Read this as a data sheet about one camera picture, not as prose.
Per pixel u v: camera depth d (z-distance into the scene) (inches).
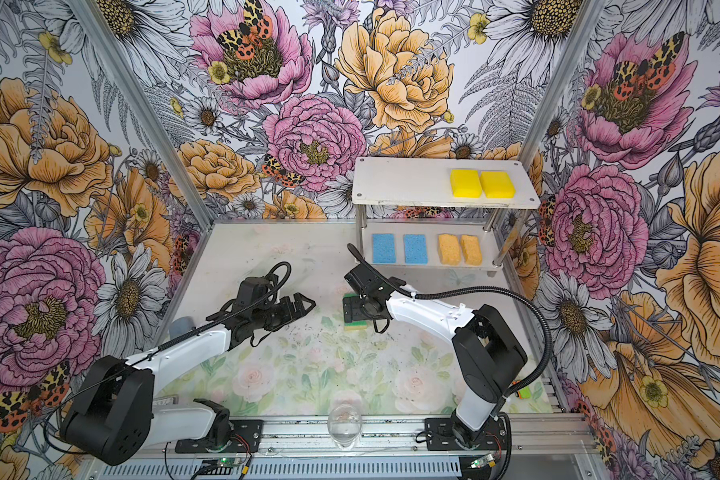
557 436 30.0
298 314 30.8
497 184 31.7
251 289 27.0
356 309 31.3
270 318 29.3
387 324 28.1
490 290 19.3
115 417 16.4
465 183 31.3
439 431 29.3
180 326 36.1
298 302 31.3
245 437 28.9
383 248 41.1
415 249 41.1
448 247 40.2
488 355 17.8
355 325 35.5
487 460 28.1
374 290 26.4
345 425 30.5
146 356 18.7
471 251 40.2
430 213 49.0
